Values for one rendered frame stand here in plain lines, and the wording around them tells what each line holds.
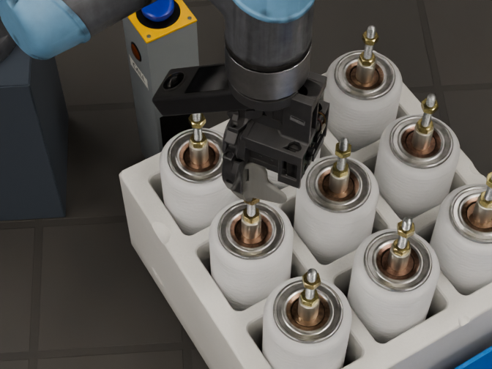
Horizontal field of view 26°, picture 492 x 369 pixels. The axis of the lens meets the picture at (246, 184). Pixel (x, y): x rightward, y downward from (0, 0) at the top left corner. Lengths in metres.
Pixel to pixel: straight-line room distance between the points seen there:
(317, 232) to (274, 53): 0.41
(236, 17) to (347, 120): 0.50
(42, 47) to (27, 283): 0.67
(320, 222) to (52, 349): 0.42
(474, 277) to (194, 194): 0.34
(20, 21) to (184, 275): 0.50
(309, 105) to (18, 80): 0.46
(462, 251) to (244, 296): 0.25
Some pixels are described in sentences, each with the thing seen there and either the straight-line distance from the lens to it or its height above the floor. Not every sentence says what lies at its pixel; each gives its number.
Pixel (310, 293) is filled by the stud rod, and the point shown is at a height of 0.30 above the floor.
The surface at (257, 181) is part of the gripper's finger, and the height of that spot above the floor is 0.39.
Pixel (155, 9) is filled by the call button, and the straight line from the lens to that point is 1.30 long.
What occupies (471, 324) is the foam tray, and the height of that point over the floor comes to 0.16.
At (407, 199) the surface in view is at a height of 0.20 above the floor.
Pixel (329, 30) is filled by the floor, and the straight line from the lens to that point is 1.72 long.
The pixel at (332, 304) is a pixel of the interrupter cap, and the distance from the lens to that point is 1.16.
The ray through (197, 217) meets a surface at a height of 0.19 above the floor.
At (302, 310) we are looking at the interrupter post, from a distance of 1.13.
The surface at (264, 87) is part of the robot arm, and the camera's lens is 0.92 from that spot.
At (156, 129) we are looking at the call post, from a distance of 1.43.
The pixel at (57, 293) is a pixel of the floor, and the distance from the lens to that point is 1.47.
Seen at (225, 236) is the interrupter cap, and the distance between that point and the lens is 1.20.
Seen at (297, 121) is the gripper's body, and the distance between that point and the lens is 0.97.
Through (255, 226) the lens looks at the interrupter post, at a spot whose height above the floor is 0.28.
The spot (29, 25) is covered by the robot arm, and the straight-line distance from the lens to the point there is 0.85.
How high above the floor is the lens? 1.29
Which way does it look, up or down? 57 degrees down
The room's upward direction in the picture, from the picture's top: straight up
